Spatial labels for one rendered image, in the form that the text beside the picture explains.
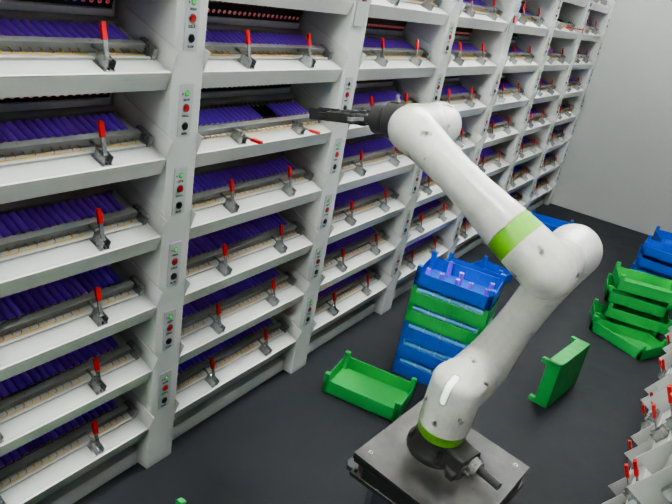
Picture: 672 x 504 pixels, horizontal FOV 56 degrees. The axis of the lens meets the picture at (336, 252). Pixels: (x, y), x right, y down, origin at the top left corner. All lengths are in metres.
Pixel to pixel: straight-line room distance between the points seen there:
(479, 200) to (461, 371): 0.44
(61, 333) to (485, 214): 0.98
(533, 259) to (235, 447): 1.19
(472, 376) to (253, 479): 0.79
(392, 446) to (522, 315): 0.47
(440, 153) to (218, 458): 1.19
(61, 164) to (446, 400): 0.99
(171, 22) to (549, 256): 0.94
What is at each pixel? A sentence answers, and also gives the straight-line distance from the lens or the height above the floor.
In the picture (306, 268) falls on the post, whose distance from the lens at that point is 2.23.
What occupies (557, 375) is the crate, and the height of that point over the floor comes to 0.16.
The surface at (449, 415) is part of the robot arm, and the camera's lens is 1.55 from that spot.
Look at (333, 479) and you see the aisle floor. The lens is 2.06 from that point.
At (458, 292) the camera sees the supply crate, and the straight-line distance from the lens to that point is 2.36.
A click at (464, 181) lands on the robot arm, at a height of 1.06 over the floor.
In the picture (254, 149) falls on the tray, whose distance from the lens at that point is 1.78.
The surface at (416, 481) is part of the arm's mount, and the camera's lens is 1.61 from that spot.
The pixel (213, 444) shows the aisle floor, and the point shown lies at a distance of 2.11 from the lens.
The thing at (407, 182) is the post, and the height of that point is 0.66.
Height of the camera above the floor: 1.40
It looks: 23 degrees down
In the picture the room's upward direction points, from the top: 11 degrees clockwise
